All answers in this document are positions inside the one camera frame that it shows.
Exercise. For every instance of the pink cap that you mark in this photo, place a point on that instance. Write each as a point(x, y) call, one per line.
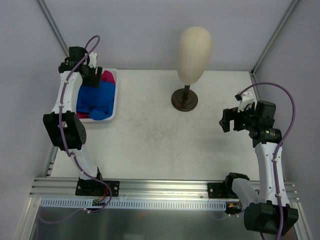
point(107, 77)
point(83, 115)

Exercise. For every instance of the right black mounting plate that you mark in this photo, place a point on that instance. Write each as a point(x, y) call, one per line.
point(219, 190)

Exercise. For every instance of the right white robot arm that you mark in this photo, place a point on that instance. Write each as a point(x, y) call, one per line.
point(266, 210)

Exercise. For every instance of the white slotted cable duct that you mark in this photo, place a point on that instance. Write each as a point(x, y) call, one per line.
point(89, 203)

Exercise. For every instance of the white plastic basket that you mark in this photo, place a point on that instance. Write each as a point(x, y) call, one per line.
point(114, 72)

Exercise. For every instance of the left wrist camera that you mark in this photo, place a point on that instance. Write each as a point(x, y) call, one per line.
point(92, 60)

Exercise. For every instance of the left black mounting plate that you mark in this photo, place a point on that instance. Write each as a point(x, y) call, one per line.
point(112, 188)

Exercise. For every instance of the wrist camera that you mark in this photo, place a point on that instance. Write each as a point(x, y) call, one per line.
point(92, 60)
point(245, 99)

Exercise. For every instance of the aluminium rail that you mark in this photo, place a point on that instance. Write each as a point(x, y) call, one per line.
point(130, 189)

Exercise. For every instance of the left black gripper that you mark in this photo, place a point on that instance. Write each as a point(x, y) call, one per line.
point(94, 77)

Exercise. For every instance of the blue cap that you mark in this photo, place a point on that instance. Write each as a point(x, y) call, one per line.
point(98, 102)

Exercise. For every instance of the cream mannequin head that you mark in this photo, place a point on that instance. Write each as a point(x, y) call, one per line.
point(194, 52)

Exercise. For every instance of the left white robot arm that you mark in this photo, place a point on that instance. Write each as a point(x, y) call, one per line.
point(65, 129)

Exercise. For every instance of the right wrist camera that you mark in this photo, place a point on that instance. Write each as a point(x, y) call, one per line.
point(245, 99)

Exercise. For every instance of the black mounting plate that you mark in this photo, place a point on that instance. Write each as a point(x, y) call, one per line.
point(112, 188)
point(219, 190)

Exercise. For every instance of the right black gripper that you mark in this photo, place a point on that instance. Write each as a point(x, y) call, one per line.
point(231, 119)

